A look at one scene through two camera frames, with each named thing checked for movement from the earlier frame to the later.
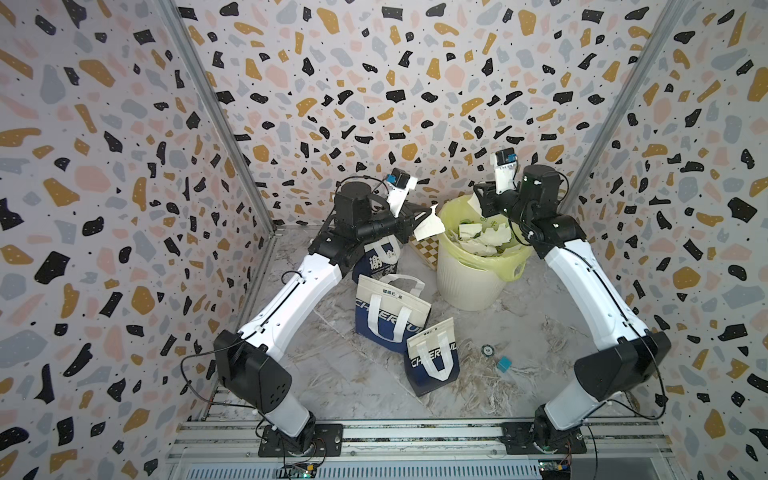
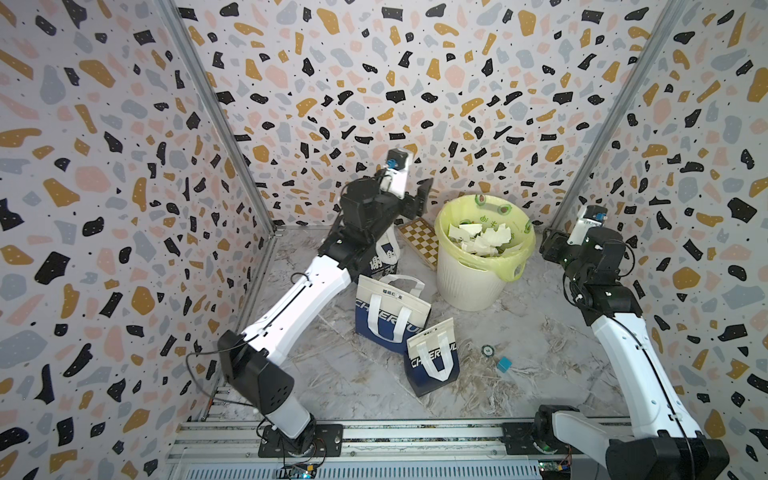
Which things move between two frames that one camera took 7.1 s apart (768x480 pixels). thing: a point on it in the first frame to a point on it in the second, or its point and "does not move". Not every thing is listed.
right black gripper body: x=509 y=205 to x=561 y=252
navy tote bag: x=431 y=358 does not move
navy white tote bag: x=390 y=310 does not move
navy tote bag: x=378 y=259 does not move
